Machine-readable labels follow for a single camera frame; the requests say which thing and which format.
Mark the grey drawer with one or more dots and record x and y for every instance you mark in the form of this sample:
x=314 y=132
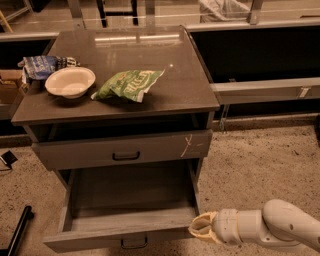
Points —
x=127 y=206
x=74 y=154

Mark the clear plastic bag bin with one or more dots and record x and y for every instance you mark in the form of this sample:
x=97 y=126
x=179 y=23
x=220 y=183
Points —
x=222 y=11

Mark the grey metal railing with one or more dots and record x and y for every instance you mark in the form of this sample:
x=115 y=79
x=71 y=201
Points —
x=269 y=61

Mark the black stool legs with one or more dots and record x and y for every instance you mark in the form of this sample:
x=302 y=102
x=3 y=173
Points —
x=105 y=14

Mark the cardboard box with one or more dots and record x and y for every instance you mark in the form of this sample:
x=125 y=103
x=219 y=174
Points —
x=11 y=85

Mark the black floor clip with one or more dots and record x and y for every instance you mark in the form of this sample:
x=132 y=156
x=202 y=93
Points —
x=6 y=161

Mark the grey drawer cabinet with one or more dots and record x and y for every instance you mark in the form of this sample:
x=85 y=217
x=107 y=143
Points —
x=181 y=99

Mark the black bar on floor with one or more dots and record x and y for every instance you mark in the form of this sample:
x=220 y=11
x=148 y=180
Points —
x=13 y=246

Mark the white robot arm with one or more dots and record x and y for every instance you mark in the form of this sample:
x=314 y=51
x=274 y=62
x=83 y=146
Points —
x=279 y=225

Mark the green chip bag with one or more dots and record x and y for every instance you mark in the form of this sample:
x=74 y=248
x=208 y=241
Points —
x=131 y=85

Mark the blue snack bag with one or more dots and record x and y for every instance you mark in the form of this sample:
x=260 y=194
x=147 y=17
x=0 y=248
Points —
x=41 y=67

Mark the white bowl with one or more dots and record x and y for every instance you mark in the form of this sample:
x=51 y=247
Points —
x=71 y=82

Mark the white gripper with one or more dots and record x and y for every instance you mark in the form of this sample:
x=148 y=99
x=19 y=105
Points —
x=224 y=225

